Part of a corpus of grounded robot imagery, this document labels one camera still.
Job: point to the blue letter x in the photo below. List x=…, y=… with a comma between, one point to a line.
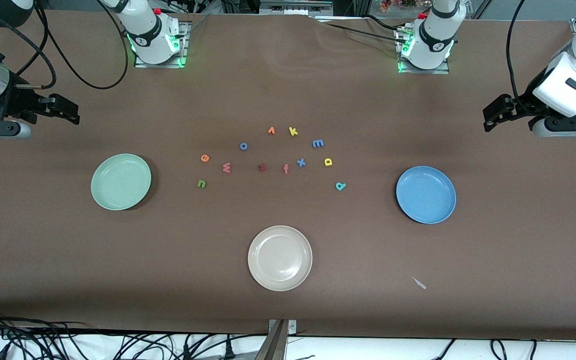
x=301, y=162

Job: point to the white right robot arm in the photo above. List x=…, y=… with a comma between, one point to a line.
x=155, y=35

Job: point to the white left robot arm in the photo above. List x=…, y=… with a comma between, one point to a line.
x=435, y=40

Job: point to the blue letter m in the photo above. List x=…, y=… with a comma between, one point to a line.
x=318, y=143

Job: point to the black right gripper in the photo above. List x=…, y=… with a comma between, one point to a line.
x=13, y=99

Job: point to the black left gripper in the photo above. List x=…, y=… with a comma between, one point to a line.
x=522, y=105

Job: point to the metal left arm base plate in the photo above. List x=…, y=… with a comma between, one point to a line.
x=423, y=71

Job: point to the silver metal bracket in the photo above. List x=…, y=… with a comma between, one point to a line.
x=292, y=327

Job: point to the brown table cover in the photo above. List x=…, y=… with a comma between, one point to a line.
x=288, y=90

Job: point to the blue plate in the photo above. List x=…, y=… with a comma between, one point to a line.
x=426, y=195

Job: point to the yellow letter k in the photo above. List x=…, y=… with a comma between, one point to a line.
x=293, y=131

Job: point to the grey aluminium profile bar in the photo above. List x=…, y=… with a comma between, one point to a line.
x=272, y=347

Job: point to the black power plug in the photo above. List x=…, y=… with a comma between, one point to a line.
x=186, y=350
x=227, y=350

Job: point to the dark red letter z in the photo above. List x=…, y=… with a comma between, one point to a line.
x=262, y=167

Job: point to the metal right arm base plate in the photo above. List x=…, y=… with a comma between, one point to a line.
x=186, y=50

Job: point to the teal letter a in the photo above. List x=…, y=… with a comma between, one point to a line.
x=340, y=186

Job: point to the grey metal box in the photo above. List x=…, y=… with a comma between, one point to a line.
x=295, y=6

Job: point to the green plate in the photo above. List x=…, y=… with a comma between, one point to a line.
x=120, y=182

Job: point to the beige plate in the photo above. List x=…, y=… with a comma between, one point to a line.
x=280, y=258

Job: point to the yellow letter a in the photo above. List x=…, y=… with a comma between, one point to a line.
x=328, y=162

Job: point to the pink letter w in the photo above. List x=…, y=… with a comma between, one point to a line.
x=226, y=168

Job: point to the white paper scrap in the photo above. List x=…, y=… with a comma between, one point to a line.
x=419, y=283

